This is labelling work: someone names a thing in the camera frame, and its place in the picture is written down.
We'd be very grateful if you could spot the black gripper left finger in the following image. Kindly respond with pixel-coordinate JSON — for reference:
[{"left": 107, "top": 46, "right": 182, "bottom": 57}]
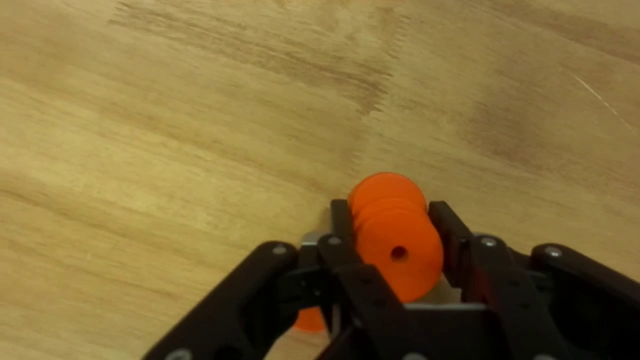
[{"left": 143, "top": 197, "right": 407, "bottom": 360}]

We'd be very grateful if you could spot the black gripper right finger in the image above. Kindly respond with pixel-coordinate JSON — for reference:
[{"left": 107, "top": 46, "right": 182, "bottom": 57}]
[{"left": 428, "top": 200, "right": 640, "bottom": 360}]

